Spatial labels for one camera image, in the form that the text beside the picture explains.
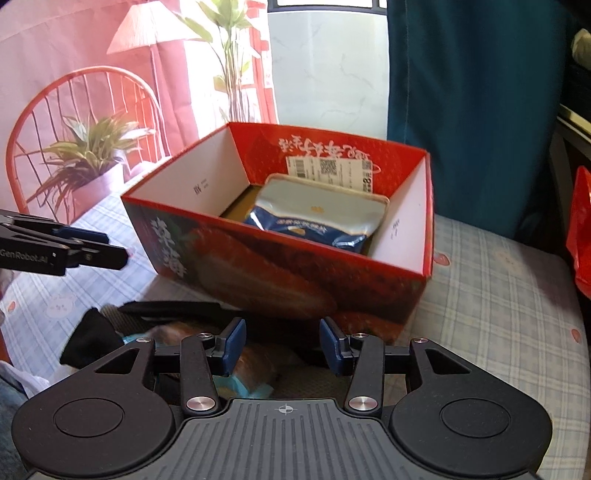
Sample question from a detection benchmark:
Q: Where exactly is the red strawberry print cardboard box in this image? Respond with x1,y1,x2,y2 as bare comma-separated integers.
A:
121,122,435,348

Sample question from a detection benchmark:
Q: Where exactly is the red plastic bag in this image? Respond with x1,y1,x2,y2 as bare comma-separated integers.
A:
566,166,591,299

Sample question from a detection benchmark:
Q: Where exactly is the teal curtain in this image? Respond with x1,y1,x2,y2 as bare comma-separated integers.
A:
385,0,574,241

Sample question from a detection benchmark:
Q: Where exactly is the flat black cloth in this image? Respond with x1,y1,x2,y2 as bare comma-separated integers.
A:
119,300,242,325

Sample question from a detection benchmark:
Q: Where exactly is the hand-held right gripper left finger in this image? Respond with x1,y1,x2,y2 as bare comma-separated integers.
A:
95,318,246,415

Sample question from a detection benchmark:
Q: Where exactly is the blue and silver snack packet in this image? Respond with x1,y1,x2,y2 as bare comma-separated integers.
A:
243,174,391,256

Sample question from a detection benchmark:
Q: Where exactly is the plaid bed sheet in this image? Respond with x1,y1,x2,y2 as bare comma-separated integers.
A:
0,189,591,480

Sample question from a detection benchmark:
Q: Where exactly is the pink printed wall poster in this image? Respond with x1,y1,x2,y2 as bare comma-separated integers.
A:
0,0,280,223

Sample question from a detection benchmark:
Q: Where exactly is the dark window frame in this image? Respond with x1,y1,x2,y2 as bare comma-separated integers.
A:
268,0,389,16

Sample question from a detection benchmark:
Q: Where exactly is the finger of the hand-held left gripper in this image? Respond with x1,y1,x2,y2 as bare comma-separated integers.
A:
68,242,129,271
52,224,110,246

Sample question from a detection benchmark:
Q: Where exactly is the bread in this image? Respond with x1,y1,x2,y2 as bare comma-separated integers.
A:
122,320,279,400

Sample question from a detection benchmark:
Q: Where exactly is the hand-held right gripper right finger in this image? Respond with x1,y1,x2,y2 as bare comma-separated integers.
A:
320,318,472,411

